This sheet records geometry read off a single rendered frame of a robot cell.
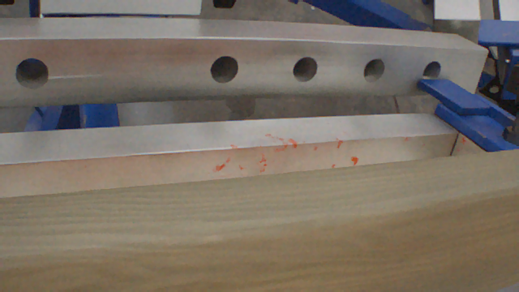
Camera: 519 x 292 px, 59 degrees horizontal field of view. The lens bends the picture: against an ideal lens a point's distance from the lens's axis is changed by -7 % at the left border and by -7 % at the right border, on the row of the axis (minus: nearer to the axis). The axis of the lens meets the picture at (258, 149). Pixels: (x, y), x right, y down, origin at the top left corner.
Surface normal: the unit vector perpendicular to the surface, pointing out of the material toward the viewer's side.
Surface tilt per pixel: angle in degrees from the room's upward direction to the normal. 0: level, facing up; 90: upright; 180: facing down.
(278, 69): 58
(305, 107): 0
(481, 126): 32
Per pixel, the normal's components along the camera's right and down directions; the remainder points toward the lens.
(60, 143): 0.14, -0.86
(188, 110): 0.33, -0.47
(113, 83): 0.37, 0.50
